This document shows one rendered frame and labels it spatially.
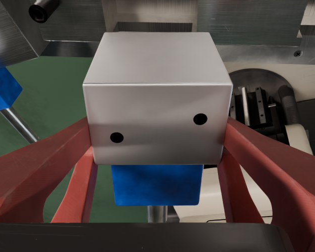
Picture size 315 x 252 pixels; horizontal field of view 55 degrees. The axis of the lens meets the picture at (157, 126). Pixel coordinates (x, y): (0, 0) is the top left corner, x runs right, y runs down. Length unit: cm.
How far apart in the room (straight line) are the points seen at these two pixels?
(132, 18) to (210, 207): 35
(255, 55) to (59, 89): 127
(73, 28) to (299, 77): 85
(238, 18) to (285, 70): 79
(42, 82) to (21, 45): 125
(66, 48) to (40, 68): 115
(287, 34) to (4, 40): 20
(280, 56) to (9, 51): 23
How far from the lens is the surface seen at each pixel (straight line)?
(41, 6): 18
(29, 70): 150
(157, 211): 17
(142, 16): 21
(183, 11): 21
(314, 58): 31
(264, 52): 30
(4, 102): 30
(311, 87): 102
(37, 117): 170
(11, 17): 26
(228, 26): 18
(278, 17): 18
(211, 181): 48
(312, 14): 22
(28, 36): 27
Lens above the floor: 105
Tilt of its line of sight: 44 degrees down
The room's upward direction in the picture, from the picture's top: 170 degrees counter-clockwise
